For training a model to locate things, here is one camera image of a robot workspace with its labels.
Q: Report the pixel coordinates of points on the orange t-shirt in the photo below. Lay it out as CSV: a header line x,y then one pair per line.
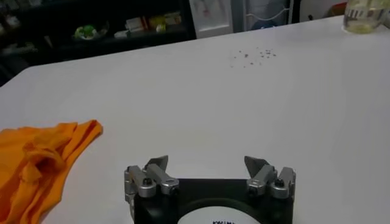
x,y
30,170

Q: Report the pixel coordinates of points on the bag of green items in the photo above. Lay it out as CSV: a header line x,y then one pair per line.
x,y
86,32

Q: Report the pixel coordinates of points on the black shelf unit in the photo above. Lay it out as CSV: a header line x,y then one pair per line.
x,y
45,51

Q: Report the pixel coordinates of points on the white red medicine box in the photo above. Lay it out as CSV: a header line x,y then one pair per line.
x,y
135,24

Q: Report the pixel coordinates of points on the white water dispenser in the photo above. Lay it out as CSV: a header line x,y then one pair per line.
x,y
213,18

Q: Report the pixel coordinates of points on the scattered dark crumbs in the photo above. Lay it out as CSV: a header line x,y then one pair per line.
x,y
246,55

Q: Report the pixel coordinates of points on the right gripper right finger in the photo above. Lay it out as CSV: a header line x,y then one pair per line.
x,y
262,178

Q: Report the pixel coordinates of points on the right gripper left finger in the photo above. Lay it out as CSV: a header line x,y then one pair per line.
x,y
161,176

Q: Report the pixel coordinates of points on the blue water jug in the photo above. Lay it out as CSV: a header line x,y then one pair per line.
x,y
263,25

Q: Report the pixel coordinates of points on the green lid drinking bottle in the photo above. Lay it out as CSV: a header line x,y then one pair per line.
x,y
362,18

